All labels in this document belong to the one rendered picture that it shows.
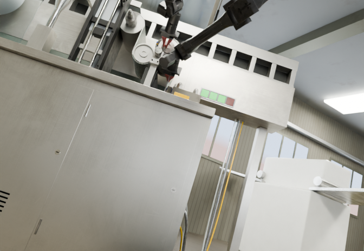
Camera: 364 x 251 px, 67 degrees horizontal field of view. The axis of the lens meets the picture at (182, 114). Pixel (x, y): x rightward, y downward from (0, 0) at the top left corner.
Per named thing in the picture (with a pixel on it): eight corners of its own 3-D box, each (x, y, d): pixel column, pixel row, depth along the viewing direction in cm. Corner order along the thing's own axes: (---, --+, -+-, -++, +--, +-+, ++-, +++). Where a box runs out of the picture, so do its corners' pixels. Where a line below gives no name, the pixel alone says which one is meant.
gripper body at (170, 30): (176, 40, 145) (181, 27, 140) (158, 33, 144) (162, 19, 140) (179, 35, 150) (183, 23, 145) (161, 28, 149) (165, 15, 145)
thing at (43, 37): (9, 60, 149) (53, -23, 164) (21, 70, 162) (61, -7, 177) (34, 68, 149) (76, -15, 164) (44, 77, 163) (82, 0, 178)
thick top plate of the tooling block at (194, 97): (169, 96, 145) (173, 86, 147) (166, 114, 184) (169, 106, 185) (198, 105, 145) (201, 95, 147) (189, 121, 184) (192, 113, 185)
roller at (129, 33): (115, 28, 156) (124, 8, 160) (121, 49, 180) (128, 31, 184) (138, 36, 157) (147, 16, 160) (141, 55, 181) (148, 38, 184)
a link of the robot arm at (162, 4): (170, 8, 131) (183, -1, 134) (153, -3, 134) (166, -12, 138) (170, 27, 141) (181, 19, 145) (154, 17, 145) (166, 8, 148)
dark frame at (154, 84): (133, 99, 146) (145, 66, 151) (137, 114, 178) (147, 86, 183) (146, 103, 146) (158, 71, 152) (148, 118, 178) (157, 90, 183)
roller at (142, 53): (129, 58, 152) (137, 40, 155) (132, 76, 176) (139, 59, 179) (150, 65, 152) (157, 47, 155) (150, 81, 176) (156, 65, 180)
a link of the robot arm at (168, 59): (193, 55, 136) (184, 40, 135) (179, 64, 129) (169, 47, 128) (179, 64, 145) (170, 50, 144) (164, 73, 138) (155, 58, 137)
